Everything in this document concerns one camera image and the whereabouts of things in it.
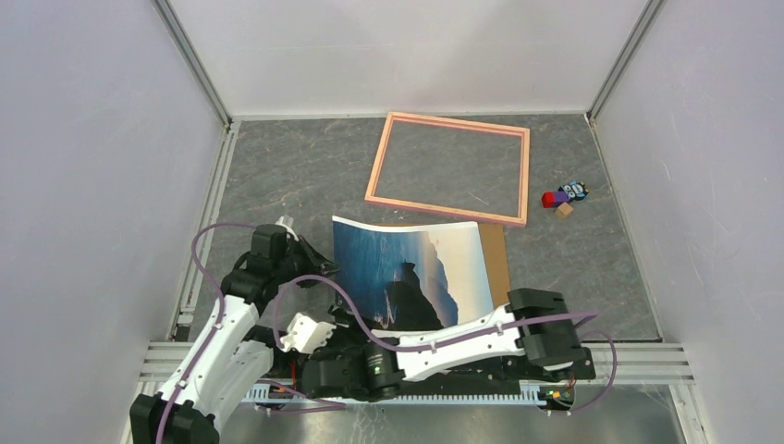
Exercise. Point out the brown cardboard backing board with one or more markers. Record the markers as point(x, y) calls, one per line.
point(496, 261)

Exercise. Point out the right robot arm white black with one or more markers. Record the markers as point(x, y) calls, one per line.
point(533, 336)

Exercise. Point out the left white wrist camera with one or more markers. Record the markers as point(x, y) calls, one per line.
point(286, 222)

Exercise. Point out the white slotted cable duct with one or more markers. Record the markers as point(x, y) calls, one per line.
point(261, 393)

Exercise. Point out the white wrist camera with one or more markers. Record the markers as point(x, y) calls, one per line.
point(286, 222)
point(305, 335)

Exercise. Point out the blue owl toy block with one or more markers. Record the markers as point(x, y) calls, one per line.
point(576, 190)

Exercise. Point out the sea landscape photo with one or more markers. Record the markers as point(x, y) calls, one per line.
point(413, 278)

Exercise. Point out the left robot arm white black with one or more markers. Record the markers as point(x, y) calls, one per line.
point(233, 352)

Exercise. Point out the small brown wooden cube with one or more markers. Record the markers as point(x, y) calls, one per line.
point(564, 210)

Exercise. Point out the pink wooden picture frame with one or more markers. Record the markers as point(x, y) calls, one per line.
point(504, 220)

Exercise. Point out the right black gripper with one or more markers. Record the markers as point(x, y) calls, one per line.
point(354, 328)

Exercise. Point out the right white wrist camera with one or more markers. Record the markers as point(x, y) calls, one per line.
point(305, 335)

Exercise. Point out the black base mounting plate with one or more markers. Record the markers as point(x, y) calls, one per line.
point(499, 375)

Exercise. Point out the red purple toy block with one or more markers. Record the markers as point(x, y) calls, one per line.
point(553, 199)

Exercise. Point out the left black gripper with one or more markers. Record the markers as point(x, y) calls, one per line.
point(316, 264)

